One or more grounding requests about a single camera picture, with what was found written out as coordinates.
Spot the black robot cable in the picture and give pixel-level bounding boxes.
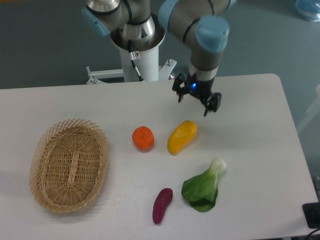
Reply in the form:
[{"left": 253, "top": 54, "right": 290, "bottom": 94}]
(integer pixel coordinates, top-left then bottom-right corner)
[{"left": 127, "top": 39, "right": 145, "bottom": 82}]

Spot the green bok choy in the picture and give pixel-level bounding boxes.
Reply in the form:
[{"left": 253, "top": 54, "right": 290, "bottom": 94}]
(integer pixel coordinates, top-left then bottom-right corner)
[{"left": 181, "top": 157, "right": 227, "bottom": 213}]

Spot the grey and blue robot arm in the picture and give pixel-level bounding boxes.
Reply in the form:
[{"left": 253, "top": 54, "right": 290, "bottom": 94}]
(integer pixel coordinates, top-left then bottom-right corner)
[{"left": 82, "top": 0, "right": 233, "bottom": 113}]

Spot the woven wicker basket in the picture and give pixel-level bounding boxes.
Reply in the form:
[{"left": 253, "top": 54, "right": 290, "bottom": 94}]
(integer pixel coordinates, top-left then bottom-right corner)
[{"left": 29, "top": 118, "right": 108, "bottom": 213}]

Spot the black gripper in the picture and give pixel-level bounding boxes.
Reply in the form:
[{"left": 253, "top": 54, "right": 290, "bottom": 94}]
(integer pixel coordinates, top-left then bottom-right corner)
[{"left": 172, "top": 73, "right": 222, "bottom": 117}]

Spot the purple sweet potato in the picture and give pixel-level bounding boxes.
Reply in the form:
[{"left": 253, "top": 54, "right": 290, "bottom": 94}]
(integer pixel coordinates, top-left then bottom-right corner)
[{"left": 152, "top": 188, "right": 173, "bottom": 225}]

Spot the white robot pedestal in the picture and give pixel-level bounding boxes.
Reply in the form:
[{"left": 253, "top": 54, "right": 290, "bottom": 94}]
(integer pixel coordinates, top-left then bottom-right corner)
[{"left": 86, "top": 13, "right": 177, "bottom": 85}]

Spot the blue plastic bag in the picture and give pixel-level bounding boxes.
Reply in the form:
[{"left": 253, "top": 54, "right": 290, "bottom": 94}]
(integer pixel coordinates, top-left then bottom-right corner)
[{"left": 295, "top": 0, "right": 320, "bottom": 22}]

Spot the orange tangerine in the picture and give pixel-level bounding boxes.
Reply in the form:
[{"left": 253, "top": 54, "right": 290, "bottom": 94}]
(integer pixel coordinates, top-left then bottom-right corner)
[{"left": 131, "top": 126, "right": 155, "bottom": 151}]

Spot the yellow mango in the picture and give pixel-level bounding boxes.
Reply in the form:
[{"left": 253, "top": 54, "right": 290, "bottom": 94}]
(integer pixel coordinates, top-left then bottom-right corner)
[{"left": 167, "top": 120, "right": 198, "bottom": 155}]

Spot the black device at table edge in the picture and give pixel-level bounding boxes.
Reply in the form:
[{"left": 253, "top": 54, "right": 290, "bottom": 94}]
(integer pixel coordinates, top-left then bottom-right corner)
[{"left": 302, "top": 202, "right": 320, "bottom": 229}]

